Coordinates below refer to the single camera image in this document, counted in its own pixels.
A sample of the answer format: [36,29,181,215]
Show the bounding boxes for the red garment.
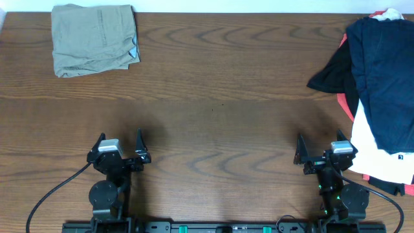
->
[336,8,413,195]

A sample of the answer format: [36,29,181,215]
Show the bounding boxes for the white garment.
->
[348,8,414,185]

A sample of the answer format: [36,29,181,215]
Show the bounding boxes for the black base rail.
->
[61,221,387,233]

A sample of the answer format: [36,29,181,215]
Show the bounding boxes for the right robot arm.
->
[294,131,369,232]

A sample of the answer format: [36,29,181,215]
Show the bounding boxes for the navy blue shorts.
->
[346,17,413,153]

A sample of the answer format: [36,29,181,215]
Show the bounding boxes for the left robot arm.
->
[87,129,151,232]

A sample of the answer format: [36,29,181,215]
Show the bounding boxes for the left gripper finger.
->
[91,133,105,154]
[135,128,148,157]

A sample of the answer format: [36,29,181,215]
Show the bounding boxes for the folded khaki shorts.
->
[51,4,140,78]

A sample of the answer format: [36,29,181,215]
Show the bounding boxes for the black garment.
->
[307,38,359,117]

